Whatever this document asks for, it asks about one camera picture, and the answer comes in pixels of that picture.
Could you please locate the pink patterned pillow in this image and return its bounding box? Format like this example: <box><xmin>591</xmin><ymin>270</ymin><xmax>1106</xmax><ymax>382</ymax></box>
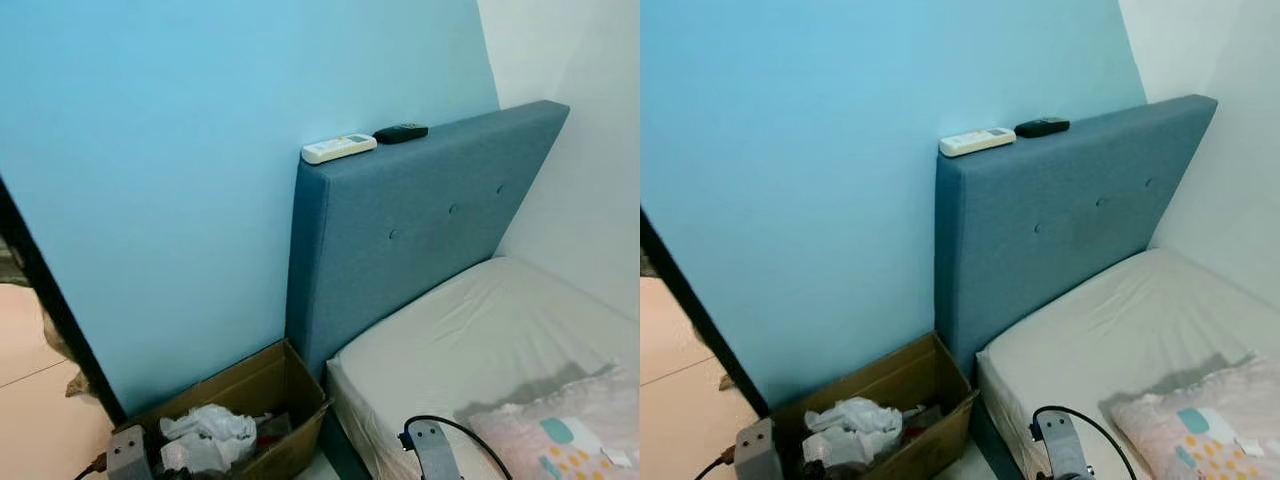
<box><xmin>468</xmin><ymin>365</ymin><xmax>641</xmax><ymax>480</ymax></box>
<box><xmin>1108</xmin><ymin>360</ymin><xmax>1280</xmax><ymax>480</ymax></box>

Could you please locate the white printed paper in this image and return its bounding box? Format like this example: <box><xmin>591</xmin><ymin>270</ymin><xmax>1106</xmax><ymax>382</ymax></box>
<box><xmin>1212</xmin><ymin>433</ymin><xmax>1279</xmax><ymax>473</ymax></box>
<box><xmin>572</xmin><ymin>428</ymin><xmax>637</xmax><ymax>469</ymax></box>

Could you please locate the mattress with cream sheet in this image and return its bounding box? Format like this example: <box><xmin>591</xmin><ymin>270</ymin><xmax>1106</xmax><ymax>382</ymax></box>
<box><xmin>975</xmin><ymin>247</ymin><xmax>1280</xmax><ymax>480</ymax></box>
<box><xmin>325</xmin><ymin>256</ymin><xmax>641</xmax><ymax>480</ymax></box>

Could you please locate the black remote control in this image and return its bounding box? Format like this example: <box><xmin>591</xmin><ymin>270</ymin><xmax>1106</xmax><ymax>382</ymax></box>
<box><xmin>1013</xmin><ymin>116</ymin><xmax>1071</xmax><ymax>139</ymax></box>
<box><xmin>372</xmin><ymin>122</ymin><xmax>430</xmax><ymax>146</ymax></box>

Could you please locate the crumpled white paper trash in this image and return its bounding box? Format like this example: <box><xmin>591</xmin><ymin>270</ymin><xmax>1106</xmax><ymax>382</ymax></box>
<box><xmin>158</xmin><ymin>403</ymin><xmax>259</xmax><ymax>473</ymax></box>
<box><xmin>801</xmin><ymin>395</ymin><xmax>906</xmax><ymax>468</ymax></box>

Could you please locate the brown cardboard box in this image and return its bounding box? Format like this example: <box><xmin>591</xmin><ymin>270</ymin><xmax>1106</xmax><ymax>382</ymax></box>
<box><xmin>118</xmin><ymin>339</ymin><xmax>332</xmax><ymax>480</ymax></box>
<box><xmin>768</xmin><ymin>331</ymin><xmax>981</xmax><ymax>480</ymax></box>

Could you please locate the blue fabric headboard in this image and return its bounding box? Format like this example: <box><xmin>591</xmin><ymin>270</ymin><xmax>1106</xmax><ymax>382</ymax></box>
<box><xmin>285</xmin><ymin>99</ymin><xmax>572</xmax><ymax>383</ymax></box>
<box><xmin>934</xmin><ymin>94</ymin><xmax>1219</xmax><ymax>379</ymax></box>

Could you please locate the white remote control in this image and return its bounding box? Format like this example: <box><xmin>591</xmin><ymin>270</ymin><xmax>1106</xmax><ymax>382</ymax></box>
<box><xmin>300</xmin><ymin>132</ymin><xmax>379</xmax><ymax>166</ymax></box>
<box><xmin>938</xmin><ymin>126</ymin><xmax>1018</xmax><ymax>159</ymax></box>

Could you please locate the black cloth with red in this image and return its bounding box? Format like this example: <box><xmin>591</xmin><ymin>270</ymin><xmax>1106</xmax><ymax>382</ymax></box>
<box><xmin>252</xmin><ymin>408</ymin><xmax>299</xmax><ymax>453</ymax></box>
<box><xmin>898</xmin><ymin>402</ymin><xmax>946</xmax><ymax>446</ymax></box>

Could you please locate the black door frame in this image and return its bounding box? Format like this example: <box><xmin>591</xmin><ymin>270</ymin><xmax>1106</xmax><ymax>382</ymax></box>
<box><xmin>0</xmin><ymin>172</ymin><xmax>128</xmax><ymax>428</ymax></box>
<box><xmin>640</xmin><ymin>206</ymin><xmax>773</xmax><ymax>421</ymax></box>

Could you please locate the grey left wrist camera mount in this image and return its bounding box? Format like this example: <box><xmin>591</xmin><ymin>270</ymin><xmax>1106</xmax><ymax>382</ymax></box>
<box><xmin>107</xmin><ymin>424</ymin><xmax>153</xmax><ymax>480</ymax></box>
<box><xmin>734</xmin><ymin>417</ymin><xmax>785</xmax><ymax>480</ymax></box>

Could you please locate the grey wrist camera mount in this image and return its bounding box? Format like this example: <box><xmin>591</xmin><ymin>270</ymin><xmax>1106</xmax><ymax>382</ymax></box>
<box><xmin>1031</xmin><ymin>410</ymin><xmax>1093</xmax><ymax>480</ymax></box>
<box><xmin>107</xmin><ymin>424</ymin><xmax>153</xmax><ymax>480</ymax></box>
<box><xmin>734</xmin><ymin>417</ymin><xmax>785</xmax><ymax>480</ymax></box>
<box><xmin>403</xmin><ymin>419</ymin><xmax>453</xmax><ymax>480</ymax></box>

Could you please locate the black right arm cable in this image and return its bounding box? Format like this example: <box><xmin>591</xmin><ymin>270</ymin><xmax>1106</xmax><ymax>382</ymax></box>
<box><xmin>1030</xmin><ymin>404</ymin><xmax>1141</xmax><ymax>480</ymax></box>
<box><xmin>402</xmin><ymin>414</ymin><xmax>514</xmax><ymax>480</ymax></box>

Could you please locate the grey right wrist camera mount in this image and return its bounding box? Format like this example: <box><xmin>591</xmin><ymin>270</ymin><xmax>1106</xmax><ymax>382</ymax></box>
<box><xmin>403</xmin><ymin>419</ymin><xmax>453</xmax><ymax>480</ymax></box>
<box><xmin>1031</xmin><ymin>410</ymin><xmax>1093</xmax><ymax>480</ymax></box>

